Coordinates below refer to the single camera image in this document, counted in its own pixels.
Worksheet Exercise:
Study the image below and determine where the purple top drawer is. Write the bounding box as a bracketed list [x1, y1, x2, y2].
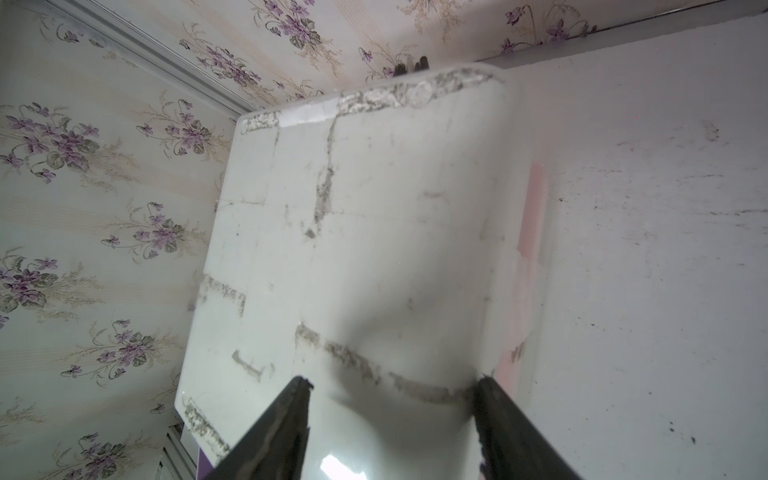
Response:
[195, 449, 214, 480]

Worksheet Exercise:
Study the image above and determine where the white drawer cabinet shell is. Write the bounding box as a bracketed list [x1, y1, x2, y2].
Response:
[175, 63, 535, 479]

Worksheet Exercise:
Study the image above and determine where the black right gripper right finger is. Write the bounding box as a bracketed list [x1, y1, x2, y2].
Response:
[473, 376, 580, 480]

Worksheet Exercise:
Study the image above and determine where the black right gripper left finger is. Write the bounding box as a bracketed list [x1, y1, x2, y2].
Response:
[207, 376, 313, 480]

